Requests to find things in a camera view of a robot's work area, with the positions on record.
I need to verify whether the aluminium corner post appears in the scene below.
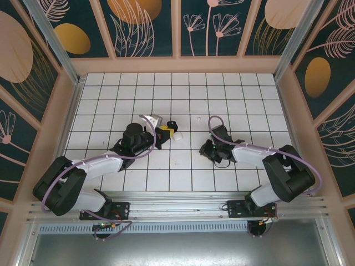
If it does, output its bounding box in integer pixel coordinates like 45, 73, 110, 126
22, 0, 85, 87
273, 0, 332, 83

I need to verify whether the grey slotted cable duct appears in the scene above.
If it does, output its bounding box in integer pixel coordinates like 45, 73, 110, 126
37, 221, 250, 234

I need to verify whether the aluminium side rail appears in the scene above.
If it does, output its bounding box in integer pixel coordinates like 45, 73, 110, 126
16, 80, 84, 266
276, 79, 343, 266

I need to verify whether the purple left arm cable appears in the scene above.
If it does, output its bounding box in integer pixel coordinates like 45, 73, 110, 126
40, 115, 156, 241

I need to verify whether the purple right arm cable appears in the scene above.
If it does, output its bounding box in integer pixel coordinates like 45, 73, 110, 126
207, 115, 320, 222

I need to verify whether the grey metal sheet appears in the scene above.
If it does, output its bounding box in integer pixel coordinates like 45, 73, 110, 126
27, 218, 338, 266

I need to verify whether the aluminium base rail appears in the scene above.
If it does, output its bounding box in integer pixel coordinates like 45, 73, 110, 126
26, 190, 329, 222

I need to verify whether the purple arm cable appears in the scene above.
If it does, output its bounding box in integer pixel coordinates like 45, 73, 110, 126
207, 115, 320, 222
40, 115, 156, 241

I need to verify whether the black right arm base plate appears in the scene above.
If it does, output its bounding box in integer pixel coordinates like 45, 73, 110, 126
227, 199, 278, 219

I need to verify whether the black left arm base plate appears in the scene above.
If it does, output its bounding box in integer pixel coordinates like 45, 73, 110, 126
79, 201, 131, 222

